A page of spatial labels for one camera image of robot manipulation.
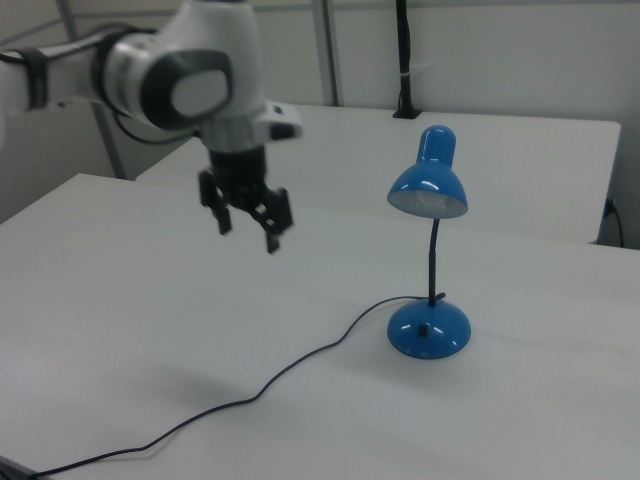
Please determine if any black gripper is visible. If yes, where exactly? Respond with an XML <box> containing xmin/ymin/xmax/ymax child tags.
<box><xmin>198</xmin><ymin>144</ymin><xmax>294</xmax><ymax>256</ymax></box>

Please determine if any blue desk lamp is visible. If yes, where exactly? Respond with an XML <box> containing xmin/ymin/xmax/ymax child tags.
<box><xmin>386</xmin><ymin>124</ymin><xmax>472</xmax><ymax>360</ymax></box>

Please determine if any black pole with clamp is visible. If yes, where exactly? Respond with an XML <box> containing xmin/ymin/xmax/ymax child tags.
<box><xmin>392</xmin><ymin>0</ymin><xmax>423</xmax><ymax>120</ymax></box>

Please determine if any white neighbouring table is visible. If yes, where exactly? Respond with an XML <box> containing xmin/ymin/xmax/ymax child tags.
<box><xmin>134</xmin><ymin>102</ymin><xmax>623</xmax><ymax>246</ymax></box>

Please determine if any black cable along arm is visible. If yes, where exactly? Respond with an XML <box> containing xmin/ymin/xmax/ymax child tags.
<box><xmin>0</xmin><ymin>27</ymin><xmax>206</xmax><ymax>146</ymax></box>

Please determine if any black lamp power cable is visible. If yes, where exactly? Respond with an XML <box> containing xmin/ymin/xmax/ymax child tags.
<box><xmin>29</xmin><ymin>292</ymin><xmax>448</xmax><ymax>477</ymax></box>

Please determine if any grey partition frame post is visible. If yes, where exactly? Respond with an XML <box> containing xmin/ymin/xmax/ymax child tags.
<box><xmin>310</xmin><ymin>0</ymin><xmax>345</xmax><ymax>107</ymax></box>

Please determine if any black strap around arm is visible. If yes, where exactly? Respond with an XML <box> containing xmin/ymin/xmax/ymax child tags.
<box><xmin>19</xmin><ymin>47</ymin><xmax>52</xmax><ymax>113</ymax></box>

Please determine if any black cable by wall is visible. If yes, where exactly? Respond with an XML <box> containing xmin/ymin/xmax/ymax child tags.
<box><xmin>604</xmin><ymin>198</ymin><xmax>626</xmax><ymax>248</ymax></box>

